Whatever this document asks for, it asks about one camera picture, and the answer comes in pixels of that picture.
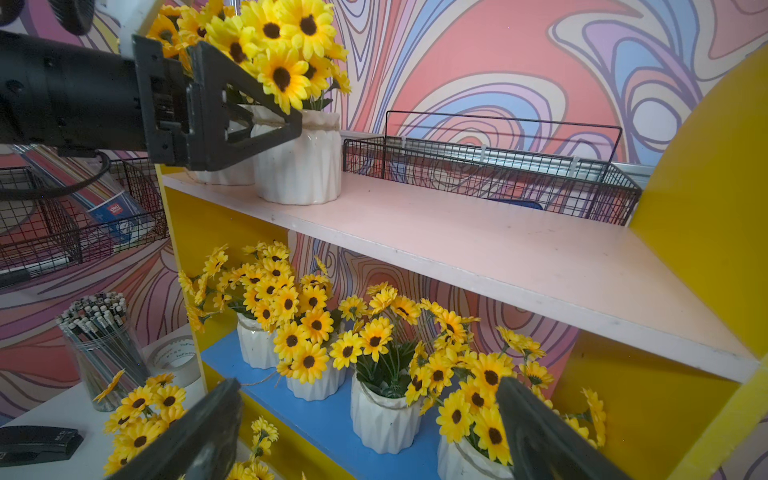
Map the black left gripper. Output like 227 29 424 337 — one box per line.
1 32 302 172

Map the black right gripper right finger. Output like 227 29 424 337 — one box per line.
496 377 628 480

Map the black wire basket wall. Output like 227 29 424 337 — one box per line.
1 157 168 289
342 110 642 226

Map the black wire basket left wall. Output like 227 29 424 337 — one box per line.
1 157 168 289

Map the black wire basket back wall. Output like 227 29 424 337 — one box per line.
342 110 642 226

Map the black stapler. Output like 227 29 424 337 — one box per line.
1 425 84 467

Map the clear cup of pencils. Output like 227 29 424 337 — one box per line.
55 291 150 412

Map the white tape roll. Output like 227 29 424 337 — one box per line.
144 334 200 387

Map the yellow pink blue wooden shelf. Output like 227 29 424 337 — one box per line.
158 40 767 479

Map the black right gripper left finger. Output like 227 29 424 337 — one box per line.
111 378 244 480

